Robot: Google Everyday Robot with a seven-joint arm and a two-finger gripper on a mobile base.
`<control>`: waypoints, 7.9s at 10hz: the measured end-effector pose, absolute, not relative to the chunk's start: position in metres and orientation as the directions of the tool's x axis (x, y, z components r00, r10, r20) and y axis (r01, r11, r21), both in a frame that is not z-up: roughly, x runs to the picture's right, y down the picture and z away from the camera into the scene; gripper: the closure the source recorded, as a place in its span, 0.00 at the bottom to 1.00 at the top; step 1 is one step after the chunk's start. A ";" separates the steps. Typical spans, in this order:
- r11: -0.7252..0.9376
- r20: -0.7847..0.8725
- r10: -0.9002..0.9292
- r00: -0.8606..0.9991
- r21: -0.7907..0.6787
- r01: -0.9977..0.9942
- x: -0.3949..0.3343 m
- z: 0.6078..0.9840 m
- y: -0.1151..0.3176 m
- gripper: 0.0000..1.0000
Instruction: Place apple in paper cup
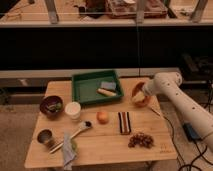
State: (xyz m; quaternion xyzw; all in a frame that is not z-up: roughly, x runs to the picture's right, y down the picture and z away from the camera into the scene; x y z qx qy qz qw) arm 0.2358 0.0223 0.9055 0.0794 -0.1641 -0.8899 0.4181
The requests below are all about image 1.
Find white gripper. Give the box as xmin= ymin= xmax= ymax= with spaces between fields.
xmin=132 ymin=80 xmax=157 ymax=103

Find orange apple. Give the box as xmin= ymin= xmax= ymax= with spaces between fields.
xmin=96 ymin=111 xmax=109 ymax=124

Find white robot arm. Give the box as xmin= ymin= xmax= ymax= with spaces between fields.
xmin=132 ymin=72 xmax=213 ymax=152

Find white paper cup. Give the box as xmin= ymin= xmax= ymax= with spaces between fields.
xmin=65 ymin=102 xmax=81 ymax=120

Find metal cup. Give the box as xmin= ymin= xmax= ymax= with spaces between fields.
xmin=37 ymin=129 xmax=54 ymax=148

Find orange wooden bowl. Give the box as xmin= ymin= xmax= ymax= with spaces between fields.
xmin=131 ymin=82 xmax=151 ymax=107

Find striped rectangular block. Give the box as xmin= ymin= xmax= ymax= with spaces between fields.
xmin=118 ymin=112 xmax=131 ymax=135

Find blue-grey sponge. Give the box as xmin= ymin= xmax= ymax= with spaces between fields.
xmin=101 ymin=81 xmax=116 ymax=91

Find cream cylindrical stick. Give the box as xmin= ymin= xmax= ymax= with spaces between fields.
xmin=97 ymin=88 xmax=116 ymax=97

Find bunch of dark grapes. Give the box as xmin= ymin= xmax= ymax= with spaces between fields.
xmin=128 ymin=132 xmax=154 ymax=148

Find wooden table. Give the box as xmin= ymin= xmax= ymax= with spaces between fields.
xmin=25 ymin=78 xmax=177 ymax=168

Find green plastic tray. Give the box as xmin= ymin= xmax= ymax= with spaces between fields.
xmin=72 ymin=70 xmax=124 ymax=105

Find wooden spoon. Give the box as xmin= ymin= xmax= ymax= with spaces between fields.
xmin=50 ymin=121 xmax=92 ymax=154

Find black power adapter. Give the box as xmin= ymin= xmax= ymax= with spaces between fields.
xmin=183 ymin=123 xmax=200 ymax=141

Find dark purple bowl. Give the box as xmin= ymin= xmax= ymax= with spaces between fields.
xmin=40 ymin=95 xmax=63 ymax=118

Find grey-blue cloth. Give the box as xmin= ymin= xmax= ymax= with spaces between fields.
xmin=62 ymin=133 xmax=77 ymax=171

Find black cable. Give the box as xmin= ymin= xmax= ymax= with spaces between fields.
xmin=148 ymin=105 xmax=213 ymax=171

